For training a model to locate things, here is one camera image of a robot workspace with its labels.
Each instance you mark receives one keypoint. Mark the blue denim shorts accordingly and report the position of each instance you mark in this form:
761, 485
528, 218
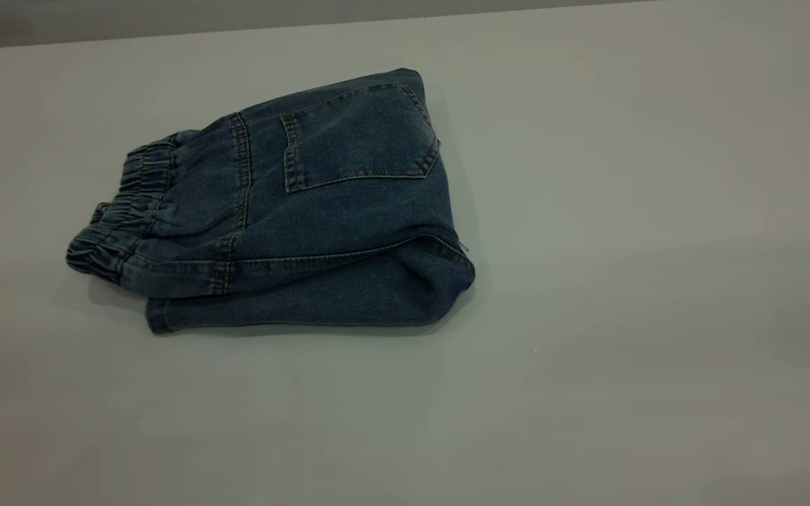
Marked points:
320, 225

